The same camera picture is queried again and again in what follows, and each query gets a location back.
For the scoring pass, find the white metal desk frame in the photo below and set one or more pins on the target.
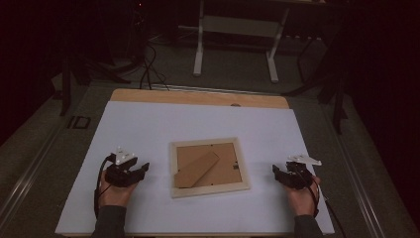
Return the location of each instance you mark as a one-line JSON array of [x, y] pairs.
[[198, 59]]

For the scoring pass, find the person's left hand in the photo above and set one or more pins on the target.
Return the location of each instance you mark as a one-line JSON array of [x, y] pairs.
[[114, 196]]

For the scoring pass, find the metal floor rail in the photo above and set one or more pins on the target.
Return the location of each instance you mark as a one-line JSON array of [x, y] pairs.
[[29, 172], [356, 178]]

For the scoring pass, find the person's right hand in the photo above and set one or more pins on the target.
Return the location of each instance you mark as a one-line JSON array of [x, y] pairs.
[[303, 201]]

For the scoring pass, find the black metal stand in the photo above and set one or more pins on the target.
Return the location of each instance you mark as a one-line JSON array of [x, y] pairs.
[[66, 92], [337, 109]]

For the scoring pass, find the wooden picture frame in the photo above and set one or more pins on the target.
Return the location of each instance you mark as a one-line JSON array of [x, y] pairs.
[[198, 155]]

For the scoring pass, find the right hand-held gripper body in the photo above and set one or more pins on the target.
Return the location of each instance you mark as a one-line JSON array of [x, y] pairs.
[[300, 178]]

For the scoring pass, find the black rectangular floor plate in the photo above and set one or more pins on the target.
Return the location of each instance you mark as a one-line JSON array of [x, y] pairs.
[[71, 122]]

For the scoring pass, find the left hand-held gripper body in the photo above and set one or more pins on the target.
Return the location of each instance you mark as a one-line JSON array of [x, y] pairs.
[[120, 175]]

